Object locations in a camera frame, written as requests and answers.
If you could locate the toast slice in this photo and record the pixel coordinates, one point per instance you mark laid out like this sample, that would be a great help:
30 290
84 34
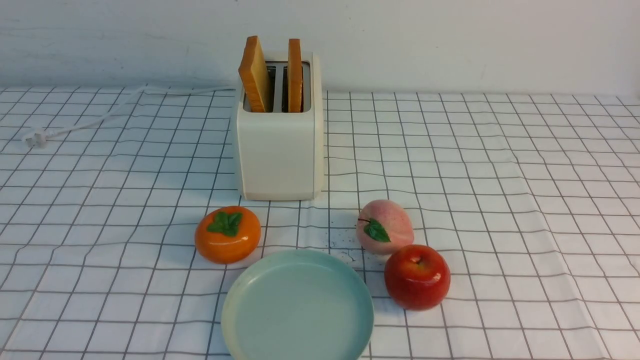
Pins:
295 77
254 75

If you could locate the white two-slot toaster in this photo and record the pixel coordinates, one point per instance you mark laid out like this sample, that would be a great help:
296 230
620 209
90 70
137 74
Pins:
280 155

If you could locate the pink peach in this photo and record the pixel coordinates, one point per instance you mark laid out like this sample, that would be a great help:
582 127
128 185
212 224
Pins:
384 227

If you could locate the orange persimmon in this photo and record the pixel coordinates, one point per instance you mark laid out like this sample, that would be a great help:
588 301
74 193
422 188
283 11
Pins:
228 234

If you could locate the light green plate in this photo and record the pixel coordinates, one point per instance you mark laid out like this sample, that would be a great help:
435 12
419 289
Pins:
298 304

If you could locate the red apple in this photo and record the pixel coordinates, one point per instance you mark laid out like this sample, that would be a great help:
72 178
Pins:
417 277

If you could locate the white grid tablecloth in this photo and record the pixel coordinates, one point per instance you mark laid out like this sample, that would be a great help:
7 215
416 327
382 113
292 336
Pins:
532 200

